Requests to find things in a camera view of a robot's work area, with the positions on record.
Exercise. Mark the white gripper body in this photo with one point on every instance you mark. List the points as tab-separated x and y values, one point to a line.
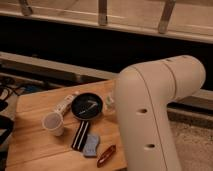
110	102

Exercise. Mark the black ceramic bowl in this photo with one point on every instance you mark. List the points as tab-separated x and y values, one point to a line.
86	106

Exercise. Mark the white tube bottle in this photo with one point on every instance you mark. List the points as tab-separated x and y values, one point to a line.
64	106

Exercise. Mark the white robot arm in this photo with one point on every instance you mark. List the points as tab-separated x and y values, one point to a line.
141	94

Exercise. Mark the red brown oblong object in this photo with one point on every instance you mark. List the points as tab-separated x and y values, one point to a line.
106	155

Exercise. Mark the blue grey sponge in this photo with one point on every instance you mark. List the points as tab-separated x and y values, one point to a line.
90	147

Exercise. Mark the dark object left edge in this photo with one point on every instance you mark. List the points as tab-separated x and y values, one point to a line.
7	125

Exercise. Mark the metal bracket middle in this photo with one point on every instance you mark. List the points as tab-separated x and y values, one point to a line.
102	12

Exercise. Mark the metal bracket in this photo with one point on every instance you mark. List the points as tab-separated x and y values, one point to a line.
166	15
25	8
102	12

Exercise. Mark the metal bracket right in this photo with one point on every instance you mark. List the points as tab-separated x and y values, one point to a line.
166	15

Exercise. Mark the metal bracket left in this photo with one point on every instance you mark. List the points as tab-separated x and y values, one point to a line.
25	8

